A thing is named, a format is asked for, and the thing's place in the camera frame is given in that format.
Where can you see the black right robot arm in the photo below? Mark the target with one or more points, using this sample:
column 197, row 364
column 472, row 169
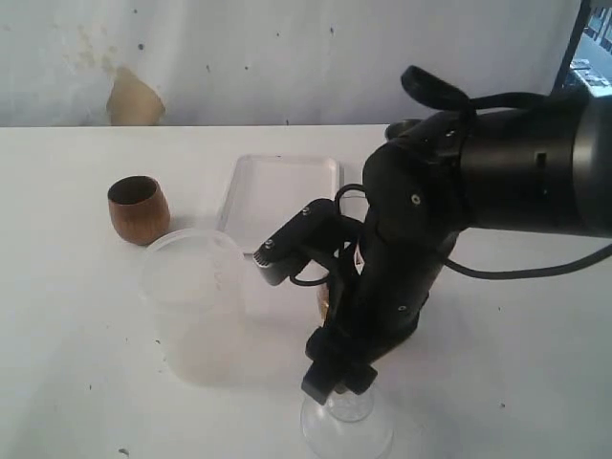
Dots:
column 545, row 169

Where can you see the translucent plastic lidded container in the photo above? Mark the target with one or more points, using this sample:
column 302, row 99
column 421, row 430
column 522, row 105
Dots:
column 191, row 281

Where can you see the clear dome shaker lid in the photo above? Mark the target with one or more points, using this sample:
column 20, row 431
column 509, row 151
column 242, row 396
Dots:
column 348, row 425

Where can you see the stainless steel tumbler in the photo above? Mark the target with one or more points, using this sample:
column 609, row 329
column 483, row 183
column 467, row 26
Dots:
column 399, row 128

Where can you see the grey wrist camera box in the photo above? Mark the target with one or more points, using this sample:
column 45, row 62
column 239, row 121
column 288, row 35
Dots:
column 313, row 234

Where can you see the brown wooden cup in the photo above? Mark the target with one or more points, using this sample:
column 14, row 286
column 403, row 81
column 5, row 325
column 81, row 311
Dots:
column 138, row 210

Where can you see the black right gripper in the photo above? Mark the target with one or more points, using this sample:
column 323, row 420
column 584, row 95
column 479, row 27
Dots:
column 376, row 298

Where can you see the dark window frame post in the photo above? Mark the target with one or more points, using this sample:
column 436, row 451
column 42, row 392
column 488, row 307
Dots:
column 585, row 10

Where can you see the white rectangular tray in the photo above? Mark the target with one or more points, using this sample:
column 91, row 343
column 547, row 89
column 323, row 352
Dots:
column 266, row 191

